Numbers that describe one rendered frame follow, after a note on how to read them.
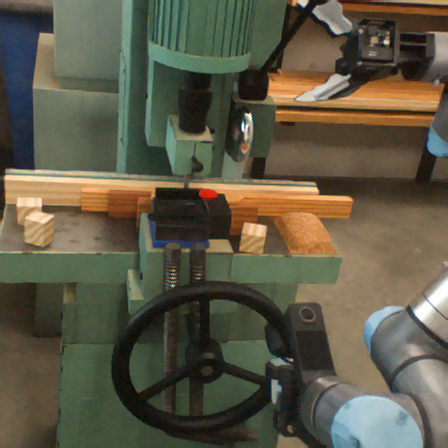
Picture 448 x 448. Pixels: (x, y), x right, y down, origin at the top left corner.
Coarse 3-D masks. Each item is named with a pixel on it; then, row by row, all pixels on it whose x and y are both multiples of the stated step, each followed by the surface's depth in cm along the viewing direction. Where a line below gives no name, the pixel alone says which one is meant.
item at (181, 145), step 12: (168, 120) 131; (168, 132) 131; (180, 132) 124; (192, 132) 124; (204, 132) 125; (168, 144) 131; (180, 144) 121; (192, 144) 121; (204, 144) 122; (168, 156) 131; (180, 156) 122; (192, 156) 122; (204, 156) 123; (180, 168) 123; (192, 168) 123; (204, 168) 124
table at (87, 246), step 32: (64, 224) 123; (96, 224) 124; (128, 224) 126; (256, 224) 132; (0, 256) 112; (32, 256) 113; (64, 256) 114; (96, 256) 116; (128, 256) 117; (256, 256) 121; (288, 256) 122; (320, 256) 124; (128, 288) 114
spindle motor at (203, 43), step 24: (168, 0) 109; (192, 0) 107; (216, 0) 107; (240, 0) 109; (168, 24) 110; (192, 24) 109; (216, 24) 109; (240, 24) 111; (168, 48) 112; (192, 48) 111; (216, 48) 111; (240, 48) 114; (216, 72) 112
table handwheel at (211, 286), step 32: (192, 288) 100; (224, 288) 101; (128, 320) 102; (128, 352) 103; (192, 352) 106; (288, 352) 108; (128, 384) 106; (160, 384) 108; (256, 384) 111; (160, 416) 110; (192, 416) 113; (224, 416) 113
